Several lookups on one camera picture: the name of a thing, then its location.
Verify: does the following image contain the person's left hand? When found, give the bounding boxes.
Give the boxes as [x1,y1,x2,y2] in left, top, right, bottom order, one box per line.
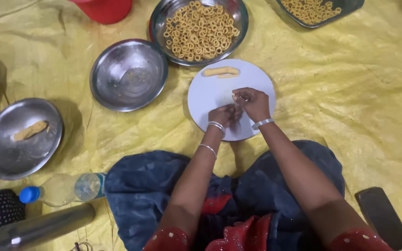
[208,103,244,128]

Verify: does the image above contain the person's right hand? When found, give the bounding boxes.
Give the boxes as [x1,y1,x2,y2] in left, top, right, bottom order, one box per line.
[231,87,271,123]

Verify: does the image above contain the stacked silver wrist bangles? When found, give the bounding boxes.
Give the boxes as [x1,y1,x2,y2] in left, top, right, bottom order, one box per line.
[207,121,226,139]

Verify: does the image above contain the white round rolling board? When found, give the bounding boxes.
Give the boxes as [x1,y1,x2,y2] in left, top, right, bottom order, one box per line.
[187,59,277,142]

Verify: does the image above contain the wide silver bangle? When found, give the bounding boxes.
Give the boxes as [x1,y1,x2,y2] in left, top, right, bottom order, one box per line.
[251,118,276,131]

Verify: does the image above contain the thick yellow dough log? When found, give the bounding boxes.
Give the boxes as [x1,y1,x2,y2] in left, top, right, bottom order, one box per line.
[203,66,240,77]

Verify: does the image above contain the thin silver bangle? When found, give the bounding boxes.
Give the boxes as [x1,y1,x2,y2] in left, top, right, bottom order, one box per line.
[198,143,218,160]

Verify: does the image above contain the pile of yellow dough rings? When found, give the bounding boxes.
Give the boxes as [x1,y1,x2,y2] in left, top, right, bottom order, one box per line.
[163,1,241,62]

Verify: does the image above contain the steel bowl holding dough rings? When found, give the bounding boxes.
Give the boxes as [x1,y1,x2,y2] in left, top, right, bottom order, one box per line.
[150,0,249,67]

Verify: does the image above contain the yellow plastic sheet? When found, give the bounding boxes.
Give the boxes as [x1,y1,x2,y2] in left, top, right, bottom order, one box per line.
[0,0,402,251]

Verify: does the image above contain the heap of small dough rings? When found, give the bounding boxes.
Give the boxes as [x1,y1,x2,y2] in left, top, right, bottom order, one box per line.
[281,0,342,25]

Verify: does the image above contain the empty steel bowl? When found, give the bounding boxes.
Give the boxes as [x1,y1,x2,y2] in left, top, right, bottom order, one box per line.
[89,39,169,112]

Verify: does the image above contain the person's blue garment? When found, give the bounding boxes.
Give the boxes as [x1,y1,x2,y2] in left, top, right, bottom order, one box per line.
[104,140,345,251]

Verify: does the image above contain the person's red garment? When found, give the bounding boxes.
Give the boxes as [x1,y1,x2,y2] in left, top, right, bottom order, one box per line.
[143,193,394,251]

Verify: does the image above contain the steel tray holding dough rings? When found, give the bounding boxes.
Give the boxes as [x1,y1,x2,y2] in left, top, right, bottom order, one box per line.
[275,0,365,29]

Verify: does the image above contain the red plastic bucket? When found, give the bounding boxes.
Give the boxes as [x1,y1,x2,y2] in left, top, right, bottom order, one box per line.
[68,0,133,25]

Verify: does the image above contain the black phone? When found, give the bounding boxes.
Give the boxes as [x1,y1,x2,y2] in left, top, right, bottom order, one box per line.
[355,187,402,251]

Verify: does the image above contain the clear plastic bottle blue cap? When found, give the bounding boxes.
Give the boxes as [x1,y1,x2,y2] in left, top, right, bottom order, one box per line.
[19,172,107,208]

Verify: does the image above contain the yellow dough lump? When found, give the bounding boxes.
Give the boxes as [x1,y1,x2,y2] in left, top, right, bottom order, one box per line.
[13,120,50,142]

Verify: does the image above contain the steel cylinder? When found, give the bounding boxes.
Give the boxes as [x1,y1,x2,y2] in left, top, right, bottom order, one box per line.
[0,203,96,251]

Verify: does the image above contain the flat steel plate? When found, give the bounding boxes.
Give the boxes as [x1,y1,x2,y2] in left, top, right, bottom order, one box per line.
[0,98,64,181]

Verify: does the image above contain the thin dark cord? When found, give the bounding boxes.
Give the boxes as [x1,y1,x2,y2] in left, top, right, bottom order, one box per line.
[70,242,94,251]

